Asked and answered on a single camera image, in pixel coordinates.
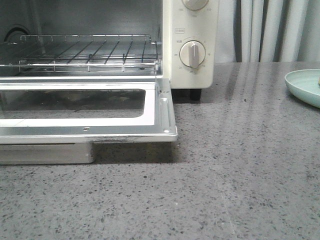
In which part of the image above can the glass oven door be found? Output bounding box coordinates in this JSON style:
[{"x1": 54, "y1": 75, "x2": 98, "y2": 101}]
[{"x1": 0, "y1": 76, "x2": 178, "y2": 165}]

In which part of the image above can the black oven foot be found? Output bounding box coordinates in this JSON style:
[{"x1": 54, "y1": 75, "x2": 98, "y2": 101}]
[{"x1": 189, "y1": 88, "x2": 202, "y2": 102}]

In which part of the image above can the upper temperature knob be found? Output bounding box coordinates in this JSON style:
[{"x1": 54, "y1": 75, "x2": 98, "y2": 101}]
[{"x1": 182, "y1": 0, "x2": 208, "y2": 11}]

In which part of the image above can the metal wire oven rack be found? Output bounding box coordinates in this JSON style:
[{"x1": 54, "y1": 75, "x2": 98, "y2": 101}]
[{"x1": 0, "y1": 34, "x2": 162, "y2": 77}]

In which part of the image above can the light green plate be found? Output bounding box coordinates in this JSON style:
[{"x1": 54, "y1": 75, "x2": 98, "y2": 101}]
[{"x1": 285, "y1": 69, "x2": 320, "y2": 108}]

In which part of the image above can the lower timer knob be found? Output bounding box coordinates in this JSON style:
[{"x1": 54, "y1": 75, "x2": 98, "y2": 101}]
[{"x1": 179, "y1": 40, "x2": 206, "y2": 69}]

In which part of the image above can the cream white toaster oven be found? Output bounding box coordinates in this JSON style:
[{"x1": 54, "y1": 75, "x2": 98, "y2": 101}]
[{"x1": 0, "y1": 0, "x2": 219, "y2": 90}]

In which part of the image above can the grey white curtain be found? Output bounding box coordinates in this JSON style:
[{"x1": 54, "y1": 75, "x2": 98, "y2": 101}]
[{"x1": 215, "y1": 0, "x2": 320, "y2": 63}]

